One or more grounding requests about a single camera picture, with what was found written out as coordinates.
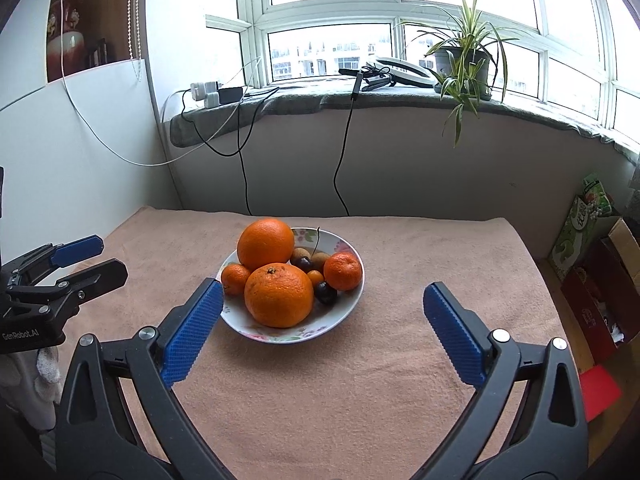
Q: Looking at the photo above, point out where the large orange with star stem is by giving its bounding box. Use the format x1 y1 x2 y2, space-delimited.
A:
244 263 315 329

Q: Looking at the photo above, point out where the red ceramic vase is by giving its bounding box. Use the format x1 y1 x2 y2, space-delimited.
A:
46 0 87 68

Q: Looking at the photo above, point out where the white bead blind cord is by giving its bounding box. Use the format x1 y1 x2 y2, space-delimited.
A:
127 0 143 81

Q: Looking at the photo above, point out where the person's left hand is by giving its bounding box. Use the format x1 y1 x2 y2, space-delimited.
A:
10 345 63 428

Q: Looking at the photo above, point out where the grey windowsill cloth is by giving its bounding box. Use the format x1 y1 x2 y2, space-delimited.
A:
169 85 640 166

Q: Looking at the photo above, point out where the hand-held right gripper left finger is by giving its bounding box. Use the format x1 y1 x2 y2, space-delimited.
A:
54 277 236 480

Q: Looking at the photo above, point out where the black ring light cable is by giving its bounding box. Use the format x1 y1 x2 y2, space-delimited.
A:
332 72 363 217

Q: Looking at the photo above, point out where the black adapter cable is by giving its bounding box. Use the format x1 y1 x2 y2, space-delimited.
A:
180 87 281 216

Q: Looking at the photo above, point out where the small mandarin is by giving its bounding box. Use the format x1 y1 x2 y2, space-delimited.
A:
220 263 252 296

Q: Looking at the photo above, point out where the white panel board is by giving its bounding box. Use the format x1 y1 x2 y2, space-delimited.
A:
0 57 176 271

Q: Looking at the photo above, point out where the cardboard box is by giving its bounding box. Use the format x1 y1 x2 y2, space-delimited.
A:
602 217 640 271

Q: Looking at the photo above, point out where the pink blanket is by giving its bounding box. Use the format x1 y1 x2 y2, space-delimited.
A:
55 205 583 480

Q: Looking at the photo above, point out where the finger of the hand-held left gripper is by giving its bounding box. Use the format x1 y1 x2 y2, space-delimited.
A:
0 234 105 286
7 258 129 316

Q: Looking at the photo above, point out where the white window frame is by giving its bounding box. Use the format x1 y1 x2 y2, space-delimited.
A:
205 0 640 156

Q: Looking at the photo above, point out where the ring light device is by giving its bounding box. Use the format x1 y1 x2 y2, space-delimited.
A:
339 56 443 92

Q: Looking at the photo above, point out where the red flat sheet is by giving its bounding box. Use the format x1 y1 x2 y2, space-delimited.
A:
579 365 623 423

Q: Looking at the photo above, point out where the white cable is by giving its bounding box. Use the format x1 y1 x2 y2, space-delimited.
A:
59 0 263 167

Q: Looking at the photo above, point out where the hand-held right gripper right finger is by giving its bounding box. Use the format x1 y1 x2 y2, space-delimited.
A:
410 281 590 480

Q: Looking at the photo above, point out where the dark red box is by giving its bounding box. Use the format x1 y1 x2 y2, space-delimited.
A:
560 237 640 365

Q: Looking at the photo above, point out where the wooden cabinet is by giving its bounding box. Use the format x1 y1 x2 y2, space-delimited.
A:
45 0 146 83

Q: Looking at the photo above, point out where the green printed package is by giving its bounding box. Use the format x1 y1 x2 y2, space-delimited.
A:
547 172 618 281

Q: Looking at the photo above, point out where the dark red cherry with stem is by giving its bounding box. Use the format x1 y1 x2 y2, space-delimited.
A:
291 226 321 275

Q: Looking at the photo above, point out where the medium tangerine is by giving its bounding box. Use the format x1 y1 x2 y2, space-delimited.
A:
323 252 363 292

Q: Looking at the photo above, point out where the large round orange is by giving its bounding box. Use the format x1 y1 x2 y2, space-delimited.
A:
236 217 296 272

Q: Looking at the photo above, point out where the potted spider plant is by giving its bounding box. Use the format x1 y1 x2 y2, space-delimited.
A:
392 0 521 148

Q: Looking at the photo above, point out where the white floral plate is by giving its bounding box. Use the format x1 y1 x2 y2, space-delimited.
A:
216 227 366 345

